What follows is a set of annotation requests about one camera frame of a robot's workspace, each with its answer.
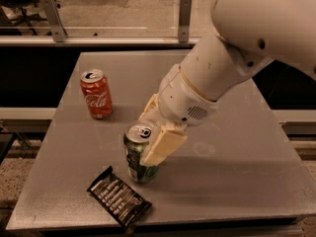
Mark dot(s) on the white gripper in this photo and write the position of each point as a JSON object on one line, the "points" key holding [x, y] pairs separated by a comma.
{"points": [[182, 98]]}

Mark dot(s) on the green soda can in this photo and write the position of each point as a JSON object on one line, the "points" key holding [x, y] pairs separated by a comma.
{"points": [[136, 139]]}

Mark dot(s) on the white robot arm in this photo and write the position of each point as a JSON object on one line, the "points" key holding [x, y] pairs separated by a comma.
{"points": [[247, 35]]}

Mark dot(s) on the red Coca-Cola can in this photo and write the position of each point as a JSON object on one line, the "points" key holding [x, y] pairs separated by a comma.
{"points": [[96, 92]]}

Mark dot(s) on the black rxbar chocolate wrapper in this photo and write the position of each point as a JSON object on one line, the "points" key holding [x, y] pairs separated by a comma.
{"points": [[123, 203]]}

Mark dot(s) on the black office chair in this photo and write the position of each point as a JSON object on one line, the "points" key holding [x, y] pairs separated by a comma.
{"points": [[9, 26]]}

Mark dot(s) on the middle metal railing bracket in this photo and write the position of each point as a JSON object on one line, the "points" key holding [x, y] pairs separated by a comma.
{"points": [[184, 20]]}

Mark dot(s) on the metal railing bracket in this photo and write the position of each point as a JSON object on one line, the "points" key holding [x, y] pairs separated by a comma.
{"points": [[184, 20], [56, 28]]}

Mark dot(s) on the left metal railing bracket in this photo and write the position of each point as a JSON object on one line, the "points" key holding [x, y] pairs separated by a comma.
{"points": [[56, 28]]}

